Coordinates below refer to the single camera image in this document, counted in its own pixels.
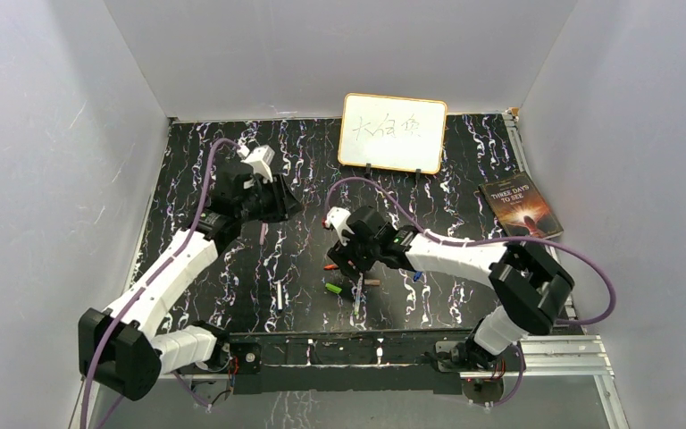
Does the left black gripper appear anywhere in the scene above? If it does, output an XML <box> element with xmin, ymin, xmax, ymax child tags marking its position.
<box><xmin>237</xmin><ymin>173</ymin><xmax>304</xmax><ymax>224</ymax></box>

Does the green white pen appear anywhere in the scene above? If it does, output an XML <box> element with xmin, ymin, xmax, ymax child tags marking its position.
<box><xmin>354</xmin><ymin>273</ymin><xmax>364</xmax><ymax>317</ymax></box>

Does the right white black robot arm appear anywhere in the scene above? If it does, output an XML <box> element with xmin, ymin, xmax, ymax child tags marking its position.
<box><xmin>322</xmin><ymin>206</ymin><xmax>575</xmax><ymax>371</ymax></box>

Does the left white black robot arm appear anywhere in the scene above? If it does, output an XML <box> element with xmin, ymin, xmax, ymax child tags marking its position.
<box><xmin>78</xmin><ymin>163</ymin><xmax>302</xmax><ymax>400</ymax></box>

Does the dark paperback book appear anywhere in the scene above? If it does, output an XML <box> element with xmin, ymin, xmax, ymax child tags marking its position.
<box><xmin>479</xmin><ymin>172</ymin><xmax>564</xmax><ymax>239</ymax></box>

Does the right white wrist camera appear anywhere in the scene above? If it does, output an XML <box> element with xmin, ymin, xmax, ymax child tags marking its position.
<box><xmin>322</xmin><ymin>206</ymin><xmax>352</xmax><ymax>235</ymax></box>

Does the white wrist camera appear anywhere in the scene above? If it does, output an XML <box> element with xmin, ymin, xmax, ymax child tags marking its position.
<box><xmin>238</xmin><ymin>145</ymin><xmax>275</xmax><ymax>182</ymax></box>
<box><xmin>322</xmin><ymin>206</ymin><xmax>352</xmax><ymax>235</ymax></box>

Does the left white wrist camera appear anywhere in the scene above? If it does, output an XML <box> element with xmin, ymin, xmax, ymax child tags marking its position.
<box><xmin>238</xmin><ymin>145</ymin><xmax>275</xmax><ymax>182</ymax></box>

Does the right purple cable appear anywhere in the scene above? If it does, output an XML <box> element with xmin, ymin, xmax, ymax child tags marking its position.
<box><xmin>323</xmin><ymin>177</ymin><xmax>617</xmax><ymax>408</ymax></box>

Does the purple cable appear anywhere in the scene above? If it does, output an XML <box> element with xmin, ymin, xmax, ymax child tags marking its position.
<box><xmin>79</xmin><ymin>138</ymin><xmax>244</xmax><ymax>429</ymax></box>
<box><xmin>323</xmin><ymin>177</ymin><xmax>617</xmax><ymax>408</ymax></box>

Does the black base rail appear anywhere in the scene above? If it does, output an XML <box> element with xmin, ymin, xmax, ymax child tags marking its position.
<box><xmin>172</xmin><ymin>330</ymin><xmax>510</xmax><ymax>397</ymax></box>

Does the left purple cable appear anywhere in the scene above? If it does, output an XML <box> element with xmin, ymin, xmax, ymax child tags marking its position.
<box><xmin>79</xmin><ymin>138</ymin><xmax>244</xmax><ymax>429</ymax></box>

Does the white board yellow frame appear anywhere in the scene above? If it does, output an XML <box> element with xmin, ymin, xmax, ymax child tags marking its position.
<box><xmin>338</xmin><ymin>93</ymin><xmax>448</xmax><ymax>174</ymax></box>

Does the aluminium frame rail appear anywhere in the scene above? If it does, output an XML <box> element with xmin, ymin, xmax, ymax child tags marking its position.
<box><xmin>69</xmin><ymin>334</ymin><xmax>631</xmax><ymax>429</ymax></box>

